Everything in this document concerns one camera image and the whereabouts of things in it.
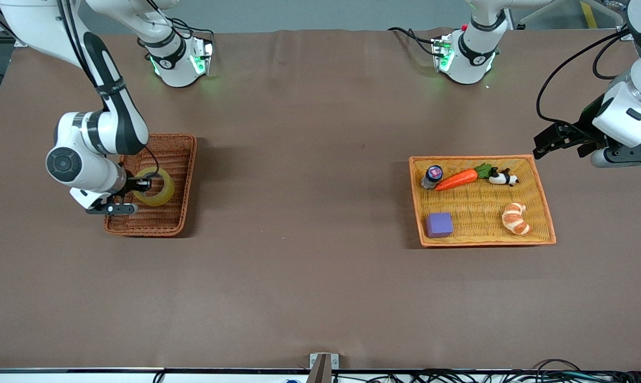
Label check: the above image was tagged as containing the yellow tape roll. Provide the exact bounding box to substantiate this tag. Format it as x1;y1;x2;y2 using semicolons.
132;166;176;207

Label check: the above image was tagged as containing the brown deep woven basket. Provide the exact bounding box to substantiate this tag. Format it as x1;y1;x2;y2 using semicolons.
104;133;197;237

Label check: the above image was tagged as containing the orange flat woven basket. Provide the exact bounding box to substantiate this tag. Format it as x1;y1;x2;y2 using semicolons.
409;154;557;248

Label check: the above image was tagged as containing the panda figurine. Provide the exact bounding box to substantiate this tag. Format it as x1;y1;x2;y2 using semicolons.
488;168;519;187

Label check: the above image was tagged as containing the toy croissant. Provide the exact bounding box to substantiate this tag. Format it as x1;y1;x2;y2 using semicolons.
501;202;531;236

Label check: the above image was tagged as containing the toy carrot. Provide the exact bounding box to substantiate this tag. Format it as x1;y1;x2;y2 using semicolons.
436;163;493;192

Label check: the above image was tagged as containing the small bottle with printed cap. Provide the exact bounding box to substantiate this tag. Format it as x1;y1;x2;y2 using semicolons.
421;165;444;190

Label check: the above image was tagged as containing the purple cube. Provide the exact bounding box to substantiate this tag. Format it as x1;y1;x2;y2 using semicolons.
426;212;454;238

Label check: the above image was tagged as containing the brown table cover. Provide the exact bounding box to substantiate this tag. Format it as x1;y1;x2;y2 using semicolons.
0;28;641;370

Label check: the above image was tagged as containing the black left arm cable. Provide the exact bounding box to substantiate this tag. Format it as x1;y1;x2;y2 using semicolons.
536;27;632;131

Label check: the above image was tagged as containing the black right base cable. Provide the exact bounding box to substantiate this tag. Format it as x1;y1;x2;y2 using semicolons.
142;0;215;46

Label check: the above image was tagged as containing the black base cable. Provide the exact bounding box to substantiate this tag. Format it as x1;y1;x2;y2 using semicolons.
387;27;443;56
142;0;215;46

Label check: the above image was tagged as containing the black left base cable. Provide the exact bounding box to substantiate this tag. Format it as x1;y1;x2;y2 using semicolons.
387;27;443;56

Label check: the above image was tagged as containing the black cable bundle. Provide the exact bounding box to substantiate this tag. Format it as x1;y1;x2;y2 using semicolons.
331;359;641;383

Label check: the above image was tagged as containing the metal camera bracket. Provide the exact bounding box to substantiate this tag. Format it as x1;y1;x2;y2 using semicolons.
309;353;340;383

